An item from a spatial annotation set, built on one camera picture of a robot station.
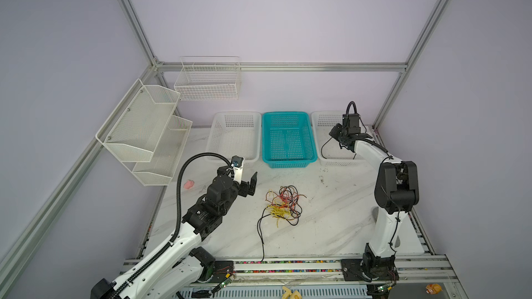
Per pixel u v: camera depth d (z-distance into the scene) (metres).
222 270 0.73
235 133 1.18
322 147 0.98
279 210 0.84
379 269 0.68
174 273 0.56
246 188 0.66
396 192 0.54
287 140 1.15
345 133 0.80
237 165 0.62
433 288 0.68
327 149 0.98
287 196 0.91
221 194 0.54
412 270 0.75
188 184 0.95
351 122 0.78
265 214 0.88
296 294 0.68
